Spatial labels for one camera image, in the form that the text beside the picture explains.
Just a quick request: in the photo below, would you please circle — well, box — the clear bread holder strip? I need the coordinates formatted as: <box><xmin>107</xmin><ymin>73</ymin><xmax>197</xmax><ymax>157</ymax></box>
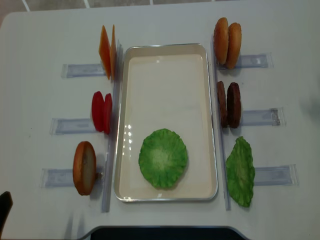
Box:
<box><xmin>40</xmin><ymin>166</ymin><xmax>105</xmax><ymax>189</ymax></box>

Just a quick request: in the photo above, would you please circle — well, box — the brown meat patty right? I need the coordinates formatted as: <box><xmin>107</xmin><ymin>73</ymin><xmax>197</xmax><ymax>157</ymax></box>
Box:
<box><xmin>226</xmin><ymin>82</ymin><xmax>242</xmax><ymax>129</ymax></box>

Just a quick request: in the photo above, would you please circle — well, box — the orange cheese slice left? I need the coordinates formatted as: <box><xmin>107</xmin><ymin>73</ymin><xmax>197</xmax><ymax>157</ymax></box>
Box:
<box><xmin>98</xmin><ymin>25</ymin><xmax>111</xmax><ymax>80</ymax></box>

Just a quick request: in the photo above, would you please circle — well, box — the black left robot part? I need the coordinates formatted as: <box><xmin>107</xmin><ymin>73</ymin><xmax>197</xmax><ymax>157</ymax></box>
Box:
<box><xmin>0</xmin><ymin>191</ymin><xmax>13</xmax><ymax>237</ymax></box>

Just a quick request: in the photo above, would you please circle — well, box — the clear patty holder strip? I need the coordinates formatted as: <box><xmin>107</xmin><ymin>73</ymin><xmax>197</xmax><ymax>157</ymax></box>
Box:
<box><xmin>240</xmin><ymin>107</ymin><xmax>286</xmax><ymax>127</ymax></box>

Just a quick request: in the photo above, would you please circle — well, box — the standing bread slice left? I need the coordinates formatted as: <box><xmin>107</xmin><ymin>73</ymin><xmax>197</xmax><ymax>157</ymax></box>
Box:
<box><xmin>72</xmin><ymin>141</ymin><xmax>97</xmax><ymax>196</ymax></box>

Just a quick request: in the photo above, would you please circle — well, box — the clear tomato holder strip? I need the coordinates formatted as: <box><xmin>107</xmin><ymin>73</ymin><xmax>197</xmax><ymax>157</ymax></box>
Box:
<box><xmin>49</xmin><ymin>118</ymin><xmax>97</xmax><ymax>135</ymax></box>

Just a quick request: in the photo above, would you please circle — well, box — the red tomato slice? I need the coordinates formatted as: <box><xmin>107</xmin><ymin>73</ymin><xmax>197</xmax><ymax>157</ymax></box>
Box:
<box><xmin>103</xmin><ymin>93</ymin><xmax>113</xmax><ymax>135</ymax></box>
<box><xmin>91</xmin><ymin>91</ymin><xmax>105</xmax><ymax>132</ymax></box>

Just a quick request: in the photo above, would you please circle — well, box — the bun slice right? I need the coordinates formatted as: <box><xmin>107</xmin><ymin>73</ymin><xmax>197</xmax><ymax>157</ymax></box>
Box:
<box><xmin>225</xmin><ymin>22</ymin><xmax>242</xmax><ymax>69</ymax></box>

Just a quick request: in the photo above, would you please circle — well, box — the bun slice left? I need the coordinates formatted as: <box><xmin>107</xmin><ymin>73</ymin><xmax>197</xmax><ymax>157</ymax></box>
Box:
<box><xmin>213</xmin><ymin>17</ymin><xmax>229</xmax><ymax>65</ymax></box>

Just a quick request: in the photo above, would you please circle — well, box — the clear lettuce holder strip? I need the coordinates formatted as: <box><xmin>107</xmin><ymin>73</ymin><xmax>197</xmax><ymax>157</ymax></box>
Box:
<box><xmin>254</xmin><ymin>164</ymin><xmax>299</xmax><ymax>186</ymax></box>

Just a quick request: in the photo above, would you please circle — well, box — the clear cheese holder strip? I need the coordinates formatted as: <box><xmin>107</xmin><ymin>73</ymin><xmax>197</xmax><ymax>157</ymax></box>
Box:
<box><xmin>61</xmin><ymin>63</ymin><xmax>106</xmax><ymax>78</ymax></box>

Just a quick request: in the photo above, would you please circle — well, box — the green lettuce leaf rear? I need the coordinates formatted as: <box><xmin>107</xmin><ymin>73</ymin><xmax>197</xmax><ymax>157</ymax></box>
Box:
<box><xmin>225</xmin><ymin>136</ymin><xmax>256</xmax><ymax>208</ymax></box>

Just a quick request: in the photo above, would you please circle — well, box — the clear bun holder strip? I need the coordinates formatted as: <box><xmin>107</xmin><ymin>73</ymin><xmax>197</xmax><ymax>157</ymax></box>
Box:
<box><xmin>216</xmin><ymin>52</ymin><xmax>274</xmax><ymax>70</ymax></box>

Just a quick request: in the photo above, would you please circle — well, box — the white metal tray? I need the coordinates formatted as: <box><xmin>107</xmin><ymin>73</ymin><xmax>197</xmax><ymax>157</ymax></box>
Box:
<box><xmin>114</xmin><ymin>43</ymin><xmax>218</xmax><ymax>202</ymax></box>

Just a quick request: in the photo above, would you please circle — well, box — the clear holder rail left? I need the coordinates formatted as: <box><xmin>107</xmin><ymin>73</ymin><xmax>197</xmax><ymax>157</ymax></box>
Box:
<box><xmin>101</xmin><ymin>41</ymin><xmax>124</xmax><ymax>213</ymax></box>

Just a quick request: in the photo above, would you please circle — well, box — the green lettuce leaf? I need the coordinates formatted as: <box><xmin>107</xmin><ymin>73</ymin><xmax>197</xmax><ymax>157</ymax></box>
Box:
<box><xmin>225</xmin><ymin>136</ymin><xmax>256</xmax><ymax>208</ymax></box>
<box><xmin>138</xmin><ymin>128</ymin><xmax>189</xmax><ymax>189</ymax></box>

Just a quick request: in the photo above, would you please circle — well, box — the bun slice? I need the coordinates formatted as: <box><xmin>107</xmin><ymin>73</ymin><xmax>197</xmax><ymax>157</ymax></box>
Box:
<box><xmin>225</xmin><ymin>22</ymin><xmax>242</xmax><ymax>69</ymax></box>
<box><xmin>213</xmin><ymin>17</ymin><xmax>229</xmax><ymax>65</ymax></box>

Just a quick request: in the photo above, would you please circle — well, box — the red tomato slice right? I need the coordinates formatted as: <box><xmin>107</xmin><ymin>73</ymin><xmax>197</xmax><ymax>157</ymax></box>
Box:
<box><xmin>103</xmin><ymin>93</ymin><xmax>113</xmax><ymax>135</ymax></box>

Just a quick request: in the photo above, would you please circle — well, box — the green lettuce leaf front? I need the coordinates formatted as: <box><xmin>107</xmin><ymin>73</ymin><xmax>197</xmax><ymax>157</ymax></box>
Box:
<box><xmin>138</xmin><ymin>128</ymin><xmax>189</xmax><ymax>189</ymax></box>

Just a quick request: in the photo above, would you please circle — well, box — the orange cheese slice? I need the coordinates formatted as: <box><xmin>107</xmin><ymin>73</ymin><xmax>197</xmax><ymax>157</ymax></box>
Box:
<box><xmin>110</xmin><ymin>25</ymin><xmax>117</xmax><ymax>80</ymax></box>
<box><xmin>98</xmin><ymin>25</ymin><xmax>111</xmax><ymax>80</ymax></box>

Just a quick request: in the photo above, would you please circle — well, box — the red tomato slice left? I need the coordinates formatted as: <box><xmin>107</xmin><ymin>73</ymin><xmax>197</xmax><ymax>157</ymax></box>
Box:
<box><xmin>91</xmin><ymin>91</ymin><xmax>105</xmax><ymax>132</ymax></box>

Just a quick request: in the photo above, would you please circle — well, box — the orange cheese slice right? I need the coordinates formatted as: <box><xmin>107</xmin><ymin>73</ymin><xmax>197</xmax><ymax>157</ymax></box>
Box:
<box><xmin>110</xmin><ymin>25</ymin><xmax>117</xmax><ymax>80</ymax></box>

